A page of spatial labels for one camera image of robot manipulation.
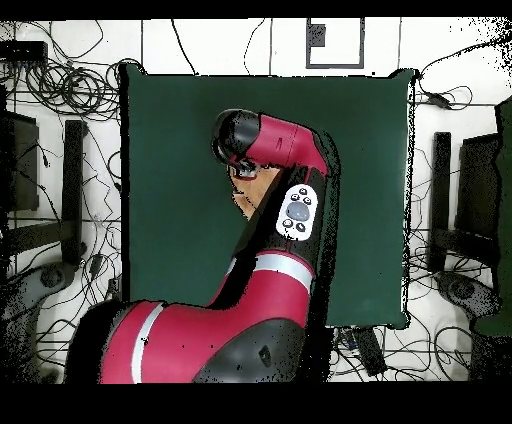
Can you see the black flat box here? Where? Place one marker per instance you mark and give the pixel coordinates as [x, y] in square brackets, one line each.
[24, 50]

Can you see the long black power adapter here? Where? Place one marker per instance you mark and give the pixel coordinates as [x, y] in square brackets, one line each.
[439, 100]

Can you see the grey leg with round knob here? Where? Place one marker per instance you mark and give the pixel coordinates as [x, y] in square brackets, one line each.
[51, 277]
[462, 288]

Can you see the tan terry towel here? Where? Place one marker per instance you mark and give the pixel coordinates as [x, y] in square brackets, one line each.
[252, 192]

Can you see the small black power adapter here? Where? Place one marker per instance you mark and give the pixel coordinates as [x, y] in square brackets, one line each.
[96, 264]

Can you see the black stand base bar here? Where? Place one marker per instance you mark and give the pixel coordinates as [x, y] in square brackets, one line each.
[72, 180]
[440, 192]

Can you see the wide black power strip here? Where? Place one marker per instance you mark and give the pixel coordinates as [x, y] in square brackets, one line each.
[370, 352]

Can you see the dark square box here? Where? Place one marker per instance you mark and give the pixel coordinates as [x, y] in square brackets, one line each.
[24, 168]
[476, 188]

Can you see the dark green table cloth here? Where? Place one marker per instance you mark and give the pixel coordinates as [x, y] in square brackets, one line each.
[180, 120]

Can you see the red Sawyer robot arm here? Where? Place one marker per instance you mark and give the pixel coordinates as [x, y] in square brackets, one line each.
[280, 144]

